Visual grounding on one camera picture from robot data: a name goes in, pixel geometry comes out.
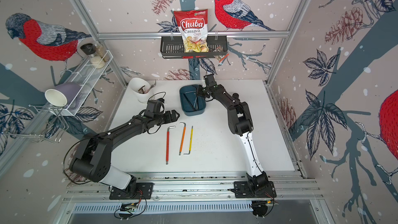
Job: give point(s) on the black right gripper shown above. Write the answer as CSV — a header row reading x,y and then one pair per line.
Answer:
x,y
198,89

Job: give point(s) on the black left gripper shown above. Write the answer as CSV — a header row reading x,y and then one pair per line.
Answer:
x,y
169,118

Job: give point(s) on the red handled hex key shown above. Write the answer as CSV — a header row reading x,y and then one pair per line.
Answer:
x,y
168,143

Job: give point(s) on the thin black hex key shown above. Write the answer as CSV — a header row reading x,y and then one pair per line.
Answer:
x,y
189,102

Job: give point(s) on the yellow handled hex key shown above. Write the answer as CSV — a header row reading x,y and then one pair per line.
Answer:
x,y
190,144

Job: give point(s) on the orange handled hex key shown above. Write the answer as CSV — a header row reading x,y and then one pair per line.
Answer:
x,y
182,137

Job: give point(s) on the large black hex key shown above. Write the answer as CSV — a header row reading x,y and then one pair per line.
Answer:
x,y
192,96

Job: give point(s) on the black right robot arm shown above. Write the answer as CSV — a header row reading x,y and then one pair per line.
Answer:
x,y
240,123

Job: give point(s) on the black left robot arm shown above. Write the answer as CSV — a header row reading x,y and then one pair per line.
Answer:
x,y
93,156

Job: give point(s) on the teal plastic storage box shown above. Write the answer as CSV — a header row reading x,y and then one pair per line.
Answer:
x,y
186,107

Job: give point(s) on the white ceramic utensil cup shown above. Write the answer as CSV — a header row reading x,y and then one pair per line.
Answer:
x,y
141,89

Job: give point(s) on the red Chuba chips bag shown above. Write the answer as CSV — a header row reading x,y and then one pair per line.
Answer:
x,y
193,28

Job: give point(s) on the clear glass jar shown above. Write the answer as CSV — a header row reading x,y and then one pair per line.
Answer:
x,y
101,51

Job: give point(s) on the black lid spice jar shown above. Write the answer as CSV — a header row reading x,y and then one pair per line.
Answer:
x,y
96,60

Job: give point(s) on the purple cup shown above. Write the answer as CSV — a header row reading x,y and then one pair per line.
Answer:
x,y
63,95

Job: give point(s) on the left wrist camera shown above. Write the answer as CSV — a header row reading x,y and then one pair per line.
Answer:
x,y
155,108

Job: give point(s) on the black wire wall basket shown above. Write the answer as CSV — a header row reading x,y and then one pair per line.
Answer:
x,y
180,48

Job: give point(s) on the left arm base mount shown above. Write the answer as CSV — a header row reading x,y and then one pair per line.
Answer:
x,y
134,191

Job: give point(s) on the white wire wall shelf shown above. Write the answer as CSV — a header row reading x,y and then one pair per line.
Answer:
x,y
85,77

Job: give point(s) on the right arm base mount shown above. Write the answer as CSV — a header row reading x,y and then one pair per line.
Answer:
x,y
243,189

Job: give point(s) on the chrome wire cup holder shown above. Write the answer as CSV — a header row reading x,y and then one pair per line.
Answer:
x,y
34,123

